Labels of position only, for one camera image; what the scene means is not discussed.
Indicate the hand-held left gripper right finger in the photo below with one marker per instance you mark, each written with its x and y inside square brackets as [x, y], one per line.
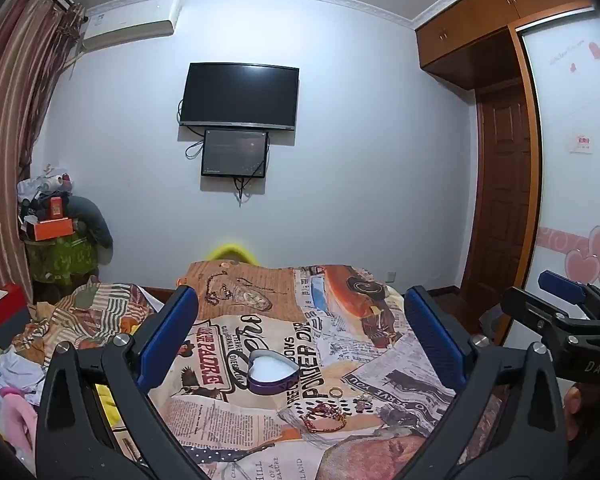
[432, 335]

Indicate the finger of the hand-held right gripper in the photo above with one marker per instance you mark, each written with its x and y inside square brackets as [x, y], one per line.
[535, 307]
[562, 286]

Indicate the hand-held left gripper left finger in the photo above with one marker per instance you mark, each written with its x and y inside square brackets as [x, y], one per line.
[172, 330]

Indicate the purple heart-shaped tin box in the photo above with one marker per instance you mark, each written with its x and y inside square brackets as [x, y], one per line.
[272, 367]

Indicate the person's right hand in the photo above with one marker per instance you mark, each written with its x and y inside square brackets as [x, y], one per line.
[575, 402]

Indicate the grey bag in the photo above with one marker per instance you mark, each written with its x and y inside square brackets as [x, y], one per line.
[491, 324]

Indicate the yellow plastic chair back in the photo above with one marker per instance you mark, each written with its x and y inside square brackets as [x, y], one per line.
[232, 251]

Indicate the yellow cloth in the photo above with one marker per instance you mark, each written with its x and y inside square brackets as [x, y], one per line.
[106, 405]

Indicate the heart print wardrobe door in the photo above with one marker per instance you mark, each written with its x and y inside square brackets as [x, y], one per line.
[575, 185]

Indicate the brown wooden door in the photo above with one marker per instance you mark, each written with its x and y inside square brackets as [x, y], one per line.
[500, 200]

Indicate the newspaper print blanket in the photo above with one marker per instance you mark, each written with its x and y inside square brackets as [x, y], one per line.
[300, 320]

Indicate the green patterned cloth cover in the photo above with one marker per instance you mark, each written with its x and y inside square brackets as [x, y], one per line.
[60, 260]

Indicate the orange cardboard box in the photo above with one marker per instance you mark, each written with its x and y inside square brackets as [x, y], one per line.
[52, 229]

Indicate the red box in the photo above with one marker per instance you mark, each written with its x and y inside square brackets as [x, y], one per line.
[5, 305]

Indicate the pink cloth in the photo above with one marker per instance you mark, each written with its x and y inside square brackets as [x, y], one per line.
[17, 422]

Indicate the pile of clutter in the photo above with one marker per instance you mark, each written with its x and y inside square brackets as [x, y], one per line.
[42, 187]

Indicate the striped brown curtain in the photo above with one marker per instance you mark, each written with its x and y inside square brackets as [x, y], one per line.
[10, 125]

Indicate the wooden overhead cabinet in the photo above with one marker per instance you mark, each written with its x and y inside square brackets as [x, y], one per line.
[480, 25]

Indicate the white air conditioner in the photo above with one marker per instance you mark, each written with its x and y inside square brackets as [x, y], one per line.
[130, 22]

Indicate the white wall socket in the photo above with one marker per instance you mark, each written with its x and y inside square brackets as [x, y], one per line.
[390, 276]

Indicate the small black wall monitor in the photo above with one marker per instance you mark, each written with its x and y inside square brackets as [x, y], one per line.
[235, 152]

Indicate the black wall television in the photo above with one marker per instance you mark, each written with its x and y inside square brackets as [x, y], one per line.
[239, 95]

